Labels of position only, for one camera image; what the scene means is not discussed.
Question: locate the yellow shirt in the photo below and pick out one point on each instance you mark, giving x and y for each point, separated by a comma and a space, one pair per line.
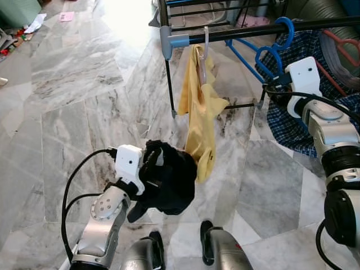
199, 112

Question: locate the blue plaid shirt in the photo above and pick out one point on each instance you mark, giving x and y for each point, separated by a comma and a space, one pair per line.
287, 126

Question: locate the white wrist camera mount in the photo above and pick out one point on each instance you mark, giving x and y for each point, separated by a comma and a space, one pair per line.
304, 76
128, 163

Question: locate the white crumpled paper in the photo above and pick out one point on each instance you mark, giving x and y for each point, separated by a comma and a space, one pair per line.
35, 22

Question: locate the robot left leg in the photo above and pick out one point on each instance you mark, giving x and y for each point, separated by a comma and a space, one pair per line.
143, 256

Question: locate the robot leg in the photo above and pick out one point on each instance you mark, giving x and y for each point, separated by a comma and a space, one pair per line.
143, 256
225, 253

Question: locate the green cabinet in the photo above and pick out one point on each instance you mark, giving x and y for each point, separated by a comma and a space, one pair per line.
17, 11

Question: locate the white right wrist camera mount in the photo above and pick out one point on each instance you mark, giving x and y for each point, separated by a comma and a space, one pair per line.
304, 76

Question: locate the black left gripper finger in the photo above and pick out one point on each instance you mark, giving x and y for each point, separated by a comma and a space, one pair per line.
154, 154

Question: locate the pink paper sheet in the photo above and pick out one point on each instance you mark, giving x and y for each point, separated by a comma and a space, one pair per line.
66, 16

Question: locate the navy garment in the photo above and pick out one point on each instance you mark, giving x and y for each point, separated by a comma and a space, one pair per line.
174, 185

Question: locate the light purple cloth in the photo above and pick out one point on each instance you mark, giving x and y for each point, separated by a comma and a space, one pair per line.
253, 21

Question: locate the robot right leg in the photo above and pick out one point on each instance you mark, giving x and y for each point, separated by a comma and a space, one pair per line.
225, 253

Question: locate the coral plastic hanger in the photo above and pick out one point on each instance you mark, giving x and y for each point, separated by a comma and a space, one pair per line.
337, 42

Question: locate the black metal clothes rack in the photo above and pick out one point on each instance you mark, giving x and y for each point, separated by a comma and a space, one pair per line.
236, 34

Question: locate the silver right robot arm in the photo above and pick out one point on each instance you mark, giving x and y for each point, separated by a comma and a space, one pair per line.
332, 129

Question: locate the blue plastic hanger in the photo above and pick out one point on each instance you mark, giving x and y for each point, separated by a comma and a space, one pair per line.
292, 32

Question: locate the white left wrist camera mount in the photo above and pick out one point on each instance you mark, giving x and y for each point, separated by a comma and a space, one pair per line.
128, 163

